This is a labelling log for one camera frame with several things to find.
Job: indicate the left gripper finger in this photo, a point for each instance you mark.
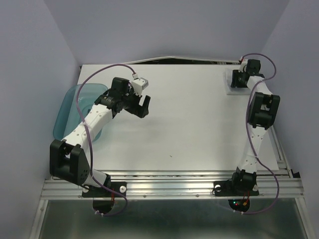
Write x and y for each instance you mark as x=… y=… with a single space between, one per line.
x=146 y=102
x=142 y=112

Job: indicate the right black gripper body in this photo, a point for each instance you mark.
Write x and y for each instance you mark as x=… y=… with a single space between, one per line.
x=237 y=79

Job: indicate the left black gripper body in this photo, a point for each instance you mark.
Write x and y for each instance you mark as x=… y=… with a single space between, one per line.
x=131 y=102

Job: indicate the white skirt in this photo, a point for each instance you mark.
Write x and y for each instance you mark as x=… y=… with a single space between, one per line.
x=227 y=80

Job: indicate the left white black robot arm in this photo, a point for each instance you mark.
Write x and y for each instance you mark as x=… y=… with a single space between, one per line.
x=71 y=159

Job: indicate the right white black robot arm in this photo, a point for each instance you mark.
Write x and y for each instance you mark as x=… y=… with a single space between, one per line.
x=260 y=116

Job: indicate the teal plastic bin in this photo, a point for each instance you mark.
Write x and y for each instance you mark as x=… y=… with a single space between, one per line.
x=68 y=117

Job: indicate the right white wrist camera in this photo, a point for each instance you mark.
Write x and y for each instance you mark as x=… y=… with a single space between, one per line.
x=243 y=65

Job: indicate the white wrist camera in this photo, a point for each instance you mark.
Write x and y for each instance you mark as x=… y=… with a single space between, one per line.
x=139 y=85
x=243 y=65

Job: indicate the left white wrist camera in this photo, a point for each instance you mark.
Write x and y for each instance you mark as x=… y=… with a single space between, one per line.
x=139 y=85

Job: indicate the aluminium frame rail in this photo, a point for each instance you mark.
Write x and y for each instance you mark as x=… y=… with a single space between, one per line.
x=160 y=185

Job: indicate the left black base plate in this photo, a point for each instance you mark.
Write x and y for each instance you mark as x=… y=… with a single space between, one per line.
x=98 y=192

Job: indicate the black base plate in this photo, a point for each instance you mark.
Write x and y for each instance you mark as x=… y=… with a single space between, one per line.
x=225 y=189
x=98 y=192

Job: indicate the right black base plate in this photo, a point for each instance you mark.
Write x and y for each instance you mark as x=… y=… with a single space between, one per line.
x=225 y=189

